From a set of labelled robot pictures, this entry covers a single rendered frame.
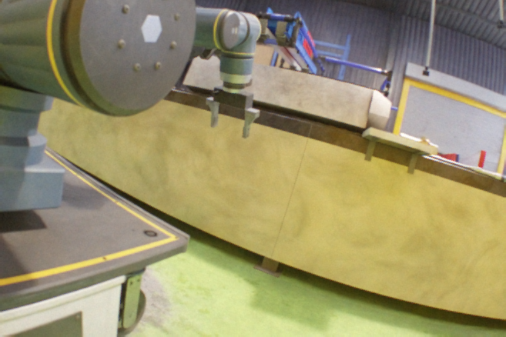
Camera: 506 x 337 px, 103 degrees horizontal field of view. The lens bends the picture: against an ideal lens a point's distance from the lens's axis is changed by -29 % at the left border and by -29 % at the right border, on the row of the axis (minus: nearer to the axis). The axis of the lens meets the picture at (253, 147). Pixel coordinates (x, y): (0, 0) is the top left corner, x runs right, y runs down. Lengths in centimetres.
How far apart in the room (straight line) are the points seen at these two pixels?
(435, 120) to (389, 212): 1116
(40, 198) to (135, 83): 34
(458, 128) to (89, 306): 1267
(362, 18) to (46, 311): 1338
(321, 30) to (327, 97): 1177
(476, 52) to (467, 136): 391
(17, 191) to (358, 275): 131
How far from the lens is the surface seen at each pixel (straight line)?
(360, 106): 132
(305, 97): 134
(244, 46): 87
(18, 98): 51
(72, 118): 229
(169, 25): 33
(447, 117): 1259
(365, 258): 136
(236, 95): 91
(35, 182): 55
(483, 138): 1327
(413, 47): 1310
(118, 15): 27
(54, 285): 48
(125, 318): 79
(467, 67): 1373
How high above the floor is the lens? 64
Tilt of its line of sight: 2 degrees down
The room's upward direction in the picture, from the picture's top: 16 degrees clockwise
